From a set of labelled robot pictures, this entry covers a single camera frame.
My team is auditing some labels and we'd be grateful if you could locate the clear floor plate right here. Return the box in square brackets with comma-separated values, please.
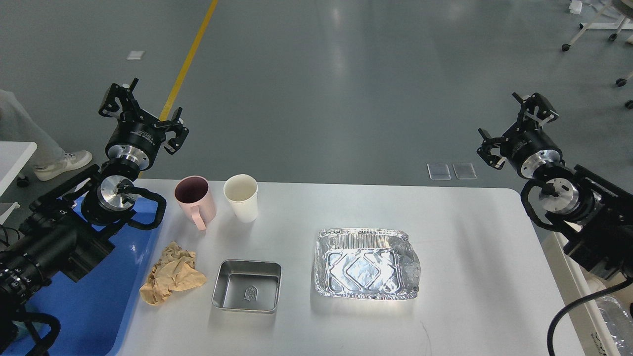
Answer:
[452, 163, 477, 180]

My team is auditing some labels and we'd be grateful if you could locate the white rolling stand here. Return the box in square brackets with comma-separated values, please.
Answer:
[561, 0, 633, 111]

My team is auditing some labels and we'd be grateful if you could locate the white side table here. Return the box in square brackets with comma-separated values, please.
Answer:
[0, 140, 38, 194]

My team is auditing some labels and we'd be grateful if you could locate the white sneaker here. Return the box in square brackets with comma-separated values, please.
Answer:
[32, 150, 93, 181]

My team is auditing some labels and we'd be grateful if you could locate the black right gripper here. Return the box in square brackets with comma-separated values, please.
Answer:
[477, 92, 563, 179]

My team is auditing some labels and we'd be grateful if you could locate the clear floor plate left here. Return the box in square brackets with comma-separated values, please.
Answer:
[427, 163, 452, 180]

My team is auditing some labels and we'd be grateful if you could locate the clear floor plate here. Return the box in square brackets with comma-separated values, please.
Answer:
[452, 163, 477, 180]
[427, 163, 452, 180]

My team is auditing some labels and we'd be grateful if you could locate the beige waste bin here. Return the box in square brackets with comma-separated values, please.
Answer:
[541, 233, 633, 356]

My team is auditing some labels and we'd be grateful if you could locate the crumpled brown paper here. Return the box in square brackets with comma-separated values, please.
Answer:
[139, 241, 208, 306]

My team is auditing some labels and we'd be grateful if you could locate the blue plastic tray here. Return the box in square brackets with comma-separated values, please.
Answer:
[0, 192, 161, 356]

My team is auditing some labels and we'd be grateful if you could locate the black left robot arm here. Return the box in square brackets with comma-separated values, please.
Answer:
[0, 78, 189, 356]

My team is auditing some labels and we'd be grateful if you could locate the pink ribbed mug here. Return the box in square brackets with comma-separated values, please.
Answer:
[174, 176, 217, 231]

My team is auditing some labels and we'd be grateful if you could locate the clear plastic bottle in bin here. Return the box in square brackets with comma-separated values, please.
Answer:
[595, 295, 633, 356]

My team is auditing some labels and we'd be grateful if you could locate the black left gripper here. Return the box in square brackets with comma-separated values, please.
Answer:
[98, 78, 189, 165]

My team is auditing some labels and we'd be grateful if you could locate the white paper cup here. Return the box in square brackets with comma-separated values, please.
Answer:
[223, 174, 259, 223]

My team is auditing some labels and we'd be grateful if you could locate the person's leg in grey trousers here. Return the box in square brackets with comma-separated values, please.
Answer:
[0, 90, 66, 168]

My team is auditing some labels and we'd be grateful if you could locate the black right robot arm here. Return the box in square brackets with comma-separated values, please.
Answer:
[477, 92, 633, 356]

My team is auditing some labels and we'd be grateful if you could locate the aluminium foil tray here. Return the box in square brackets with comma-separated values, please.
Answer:
[314, 228, 421, 301]

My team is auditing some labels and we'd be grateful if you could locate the small steel tray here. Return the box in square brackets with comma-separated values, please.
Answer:
[212, 259, 282, 314]

